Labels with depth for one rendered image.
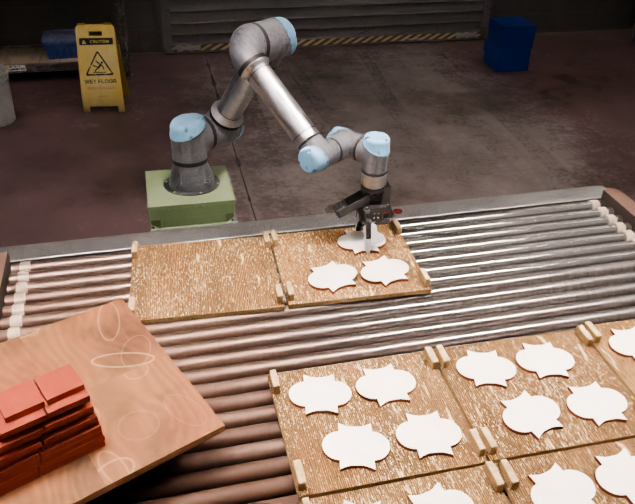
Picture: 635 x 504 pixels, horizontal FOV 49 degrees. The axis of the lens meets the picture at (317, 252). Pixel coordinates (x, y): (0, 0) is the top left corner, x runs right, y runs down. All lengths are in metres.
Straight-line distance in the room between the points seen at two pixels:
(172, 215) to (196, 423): 1.00
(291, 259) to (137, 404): 0.75
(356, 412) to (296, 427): 0.14
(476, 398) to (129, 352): 0.80
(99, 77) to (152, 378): 4.05
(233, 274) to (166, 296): 0.20
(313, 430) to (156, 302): 0.61
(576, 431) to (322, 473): 0.58
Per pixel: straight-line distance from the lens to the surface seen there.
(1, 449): 1.36
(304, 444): 1.55
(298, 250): 2.10
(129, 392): 1.54
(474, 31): 7.30
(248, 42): 2.03
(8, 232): 4.17
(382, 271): 2.01
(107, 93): 5.44
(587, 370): 1.85
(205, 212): 2.31
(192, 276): 2.01
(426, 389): 1.69
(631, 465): 1.66
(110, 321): 1.73
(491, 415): 1.67
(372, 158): 1.96
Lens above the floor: 2.12
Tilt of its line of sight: 35 degrees down
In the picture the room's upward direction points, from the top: 2 degrees clockwise
